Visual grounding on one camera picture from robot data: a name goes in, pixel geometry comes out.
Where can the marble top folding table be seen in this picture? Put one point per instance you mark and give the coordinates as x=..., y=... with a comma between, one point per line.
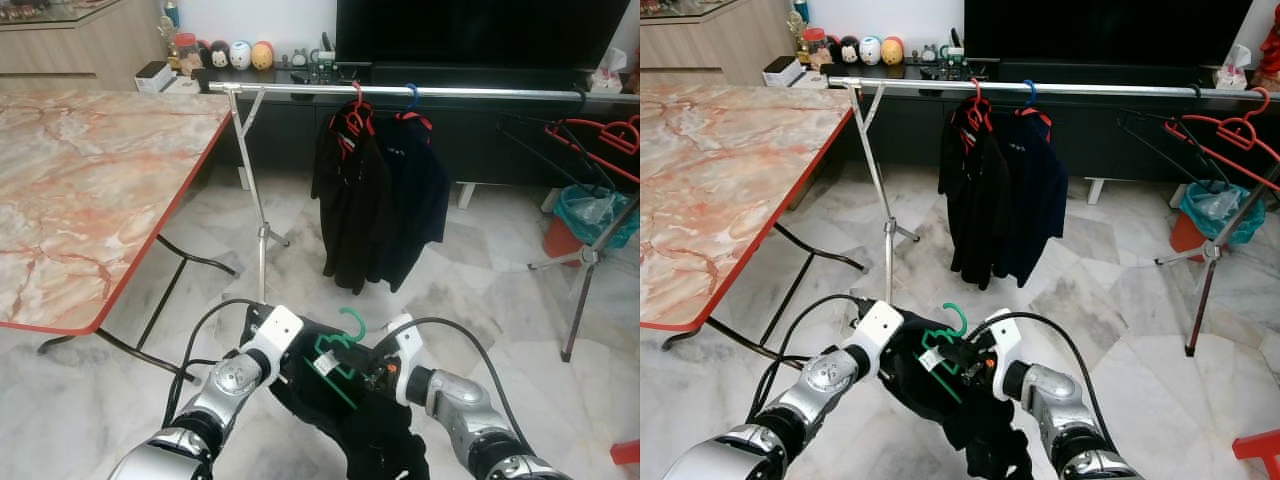
x=720, y=200
x=90, y=200

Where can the white black box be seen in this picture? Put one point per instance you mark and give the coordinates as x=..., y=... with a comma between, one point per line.
x=782, y=70
x=152, y=75

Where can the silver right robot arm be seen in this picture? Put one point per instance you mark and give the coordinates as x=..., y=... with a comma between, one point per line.
x=470, y=410
x=1065, y=410

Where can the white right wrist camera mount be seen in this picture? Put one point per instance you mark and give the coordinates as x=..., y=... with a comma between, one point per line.
x=405, y=345
x=1005, y=345

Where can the silver metal clothes rack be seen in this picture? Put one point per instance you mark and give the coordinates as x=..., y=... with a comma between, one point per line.
x=300, y=89
x=920, y=85

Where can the black mouse plush red bow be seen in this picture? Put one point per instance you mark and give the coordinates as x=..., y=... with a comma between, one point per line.
x=219, y=55
x=849, y=50

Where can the red gold statue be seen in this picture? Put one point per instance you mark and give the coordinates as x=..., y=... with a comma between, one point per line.
x=1272, y=50

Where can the navy shirt red stripes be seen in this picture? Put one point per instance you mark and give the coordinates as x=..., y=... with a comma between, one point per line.
x=420, y=190
x=1040, y=190

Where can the glass jar red lid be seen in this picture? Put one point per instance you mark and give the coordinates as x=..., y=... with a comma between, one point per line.
x=185, y=50
x=815, y=45

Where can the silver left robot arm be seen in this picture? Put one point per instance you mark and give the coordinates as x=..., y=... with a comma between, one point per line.
x=800, y=410
x=200, y=410

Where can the long black TV cabinet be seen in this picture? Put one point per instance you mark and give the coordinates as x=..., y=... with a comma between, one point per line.
x=470, y=140
x=1090, y=140

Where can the green plastic hanger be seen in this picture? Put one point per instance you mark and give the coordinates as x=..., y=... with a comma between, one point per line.
x=963, y=318
x=363, y=325

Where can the white pink tissue pack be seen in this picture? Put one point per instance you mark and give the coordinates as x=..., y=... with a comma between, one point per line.
x=1232, y=70
x=608, y=75

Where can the blue gold trophy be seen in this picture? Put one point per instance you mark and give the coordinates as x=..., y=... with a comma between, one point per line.
x=170, y=15
x=800, y=12

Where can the red waste bin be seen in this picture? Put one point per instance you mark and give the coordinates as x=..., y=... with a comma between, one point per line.
x=560, y=240
x=1185, y=232

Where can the black flat screen television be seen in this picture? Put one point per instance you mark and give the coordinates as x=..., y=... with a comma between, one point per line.
x=1100, y=30
x=480, y=30

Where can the light wood sideboard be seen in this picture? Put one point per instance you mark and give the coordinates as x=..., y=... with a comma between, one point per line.
x=700, y=45
x=80, y=50

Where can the blue plastic hanger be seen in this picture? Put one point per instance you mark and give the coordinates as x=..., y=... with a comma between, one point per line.
x=1031, y=92
x=412, y=95

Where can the black polo shirt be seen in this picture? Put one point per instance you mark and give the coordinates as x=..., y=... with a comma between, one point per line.
x=350, y=220
x=975, y=210
x=950, y=410
x=340, y=420

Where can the teal plastic bin bag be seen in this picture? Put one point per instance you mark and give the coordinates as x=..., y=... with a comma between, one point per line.
x=595, y=210
x=1215, y=205

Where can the red plastic hanger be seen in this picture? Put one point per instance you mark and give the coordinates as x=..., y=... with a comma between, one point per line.
x=608, y=128
x=355, y=105
x=977, y=100
x=1235, y=128

